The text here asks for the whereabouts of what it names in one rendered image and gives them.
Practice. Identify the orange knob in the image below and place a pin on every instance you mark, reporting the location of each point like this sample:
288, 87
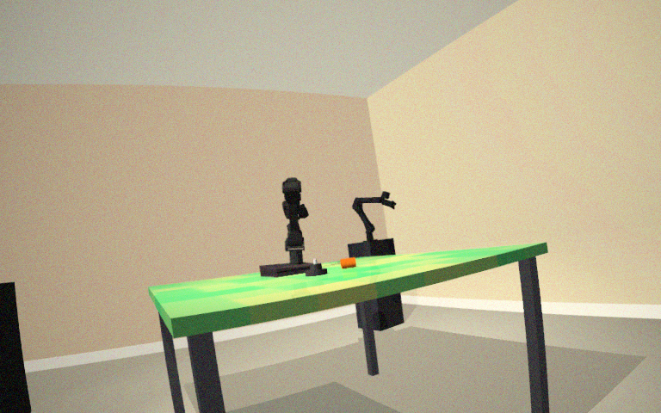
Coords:
348, 263

